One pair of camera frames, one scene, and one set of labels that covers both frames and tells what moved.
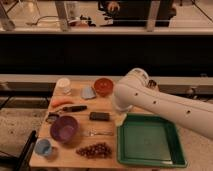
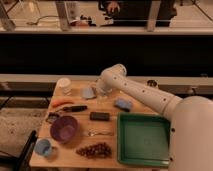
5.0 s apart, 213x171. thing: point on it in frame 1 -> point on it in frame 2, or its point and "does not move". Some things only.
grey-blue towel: [87, 93] does not move
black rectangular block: [99, 116] does not move
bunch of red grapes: [100, 151] does not move
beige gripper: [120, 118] -> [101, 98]
